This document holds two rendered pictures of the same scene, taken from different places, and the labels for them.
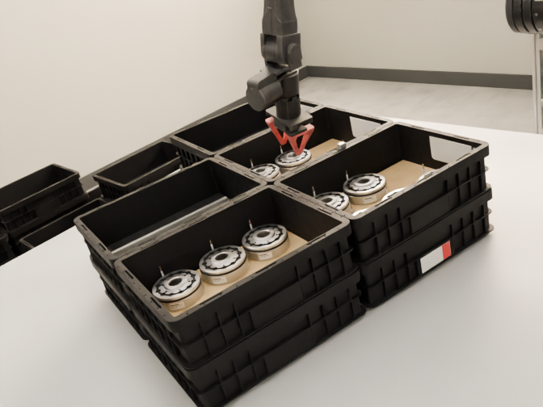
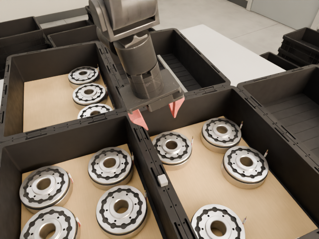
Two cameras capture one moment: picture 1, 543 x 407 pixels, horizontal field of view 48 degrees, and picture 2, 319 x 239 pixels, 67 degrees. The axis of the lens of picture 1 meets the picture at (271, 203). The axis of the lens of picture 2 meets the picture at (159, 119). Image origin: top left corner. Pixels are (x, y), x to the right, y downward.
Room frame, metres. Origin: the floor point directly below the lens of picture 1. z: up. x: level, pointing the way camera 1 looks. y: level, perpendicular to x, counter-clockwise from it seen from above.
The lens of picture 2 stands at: (1.39, -0.44, 1.33)
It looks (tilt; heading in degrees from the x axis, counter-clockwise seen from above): 44 degrees down; 96
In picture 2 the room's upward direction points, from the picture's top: straight up
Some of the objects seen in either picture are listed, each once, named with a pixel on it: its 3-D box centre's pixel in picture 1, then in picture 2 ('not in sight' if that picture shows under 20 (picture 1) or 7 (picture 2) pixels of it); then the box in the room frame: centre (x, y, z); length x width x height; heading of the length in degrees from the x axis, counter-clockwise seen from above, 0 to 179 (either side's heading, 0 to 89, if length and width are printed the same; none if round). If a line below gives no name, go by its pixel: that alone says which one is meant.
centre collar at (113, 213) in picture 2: (364, 182); (121, 206); (1.29, -0.23, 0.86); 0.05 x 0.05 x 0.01
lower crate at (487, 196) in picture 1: (389, 227); not in sight; (1.23, -0.26, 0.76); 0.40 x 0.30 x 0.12; 117
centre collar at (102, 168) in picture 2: (326, 201); (109, 163); (1.24, -0.12, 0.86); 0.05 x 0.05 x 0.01
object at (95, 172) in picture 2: (326, 203); (109, 164); (1.24, -0.12, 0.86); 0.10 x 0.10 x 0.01
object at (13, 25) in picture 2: not in sight; (21, 56); (0.16, 1.13, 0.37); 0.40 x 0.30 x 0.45; 37
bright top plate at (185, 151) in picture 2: not in sight; (171, 146); (1.38, -0.06, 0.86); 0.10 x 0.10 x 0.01
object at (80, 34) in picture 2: not in sight; (89, 65); (0.72, 1.05, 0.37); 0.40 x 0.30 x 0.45; 37
